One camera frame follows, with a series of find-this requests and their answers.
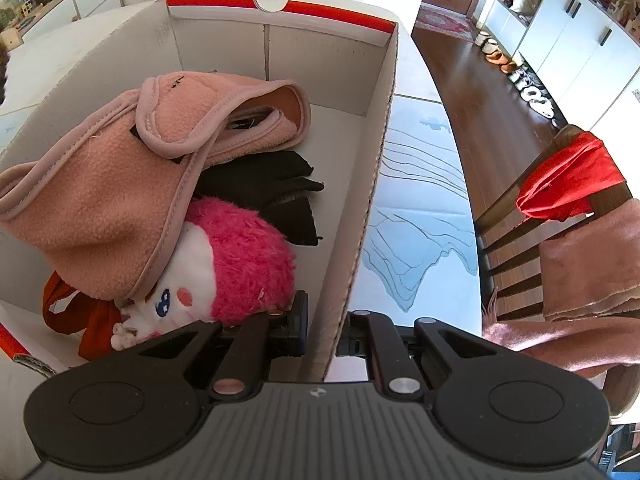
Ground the black dotted glove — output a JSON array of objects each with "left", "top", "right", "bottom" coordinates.
[{"left": 194, "top": 151, "right": 324, "bottom": 246}]

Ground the pink fleece hat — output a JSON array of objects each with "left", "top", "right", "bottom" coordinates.
[{"left": 1, "top": 72, "right": 311, "bottom": 300}]

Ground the red and white cardboard box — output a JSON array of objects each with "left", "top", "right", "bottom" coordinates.
[{"left": 1, "top": 0, "right": 398, "bottom": 380}]

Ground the pink penguin plush toy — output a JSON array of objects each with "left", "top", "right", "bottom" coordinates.
[{"left": 111, "top": 197, "right": 295, "bottom": 351}]

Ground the blue patterned table mat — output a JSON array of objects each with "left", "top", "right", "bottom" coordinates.
[{"left": 324, "top": 95, "right": 484, "bottom": 384}]

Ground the red cloth in box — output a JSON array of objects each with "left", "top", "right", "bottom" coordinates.
[{"left": 41, "top": 272, "right": 122, "bottom": 361}]

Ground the pink scarf on chair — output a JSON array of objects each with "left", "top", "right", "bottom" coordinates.
[{"left": 483, "top": 198, "right": 639, "bottom": 378}]

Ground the red cloth on chair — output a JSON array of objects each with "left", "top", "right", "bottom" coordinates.
[{"left": 515, "top": 132, "right": 626, "bottom": 221}]

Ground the red patterned rug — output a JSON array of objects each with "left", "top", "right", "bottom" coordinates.
[{"left": 414, "top": 2, "right": 476, "bottom": 42}]

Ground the white tall cabinet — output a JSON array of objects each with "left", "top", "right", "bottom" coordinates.
[{"left": 485, "top": 0, "right": 639, "bottom": 129}]

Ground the white wooden sideboard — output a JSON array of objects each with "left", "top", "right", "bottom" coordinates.
[{"left": 13, "top": 0, "right": 124, "bottom": 44}]

